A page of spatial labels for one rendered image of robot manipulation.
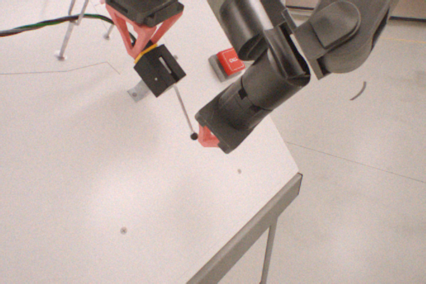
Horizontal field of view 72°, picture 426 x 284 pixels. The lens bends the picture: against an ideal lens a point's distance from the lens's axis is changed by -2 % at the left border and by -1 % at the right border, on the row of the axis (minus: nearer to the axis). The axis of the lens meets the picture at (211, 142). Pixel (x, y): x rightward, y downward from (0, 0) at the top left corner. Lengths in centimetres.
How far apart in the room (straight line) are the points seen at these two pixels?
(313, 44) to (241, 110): 11
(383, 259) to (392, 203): 46
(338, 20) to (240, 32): 10
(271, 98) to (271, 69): 3
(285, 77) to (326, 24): 6
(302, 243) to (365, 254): 31
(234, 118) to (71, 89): 24
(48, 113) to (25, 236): 16
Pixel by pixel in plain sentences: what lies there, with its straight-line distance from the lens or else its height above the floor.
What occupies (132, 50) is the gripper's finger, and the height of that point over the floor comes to 117.
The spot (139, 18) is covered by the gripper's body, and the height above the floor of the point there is 123.
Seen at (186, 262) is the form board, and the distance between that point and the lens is 49.
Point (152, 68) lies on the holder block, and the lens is 43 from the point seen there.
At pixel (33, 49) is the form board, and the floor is 117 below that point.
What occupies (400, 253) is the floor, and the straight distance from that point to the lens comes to 187.
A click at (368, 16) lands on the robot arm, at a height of 124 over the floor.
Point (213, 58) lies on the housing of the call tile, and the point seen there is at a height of 111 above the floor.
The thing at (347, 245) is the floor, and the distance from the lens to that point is 177.
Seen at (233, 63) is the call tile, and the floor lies 110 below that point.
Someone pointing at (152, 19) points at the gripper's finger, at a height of 122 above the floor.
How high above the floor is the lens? 129
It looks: 33 degrees down
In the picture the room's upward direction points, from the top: straight up
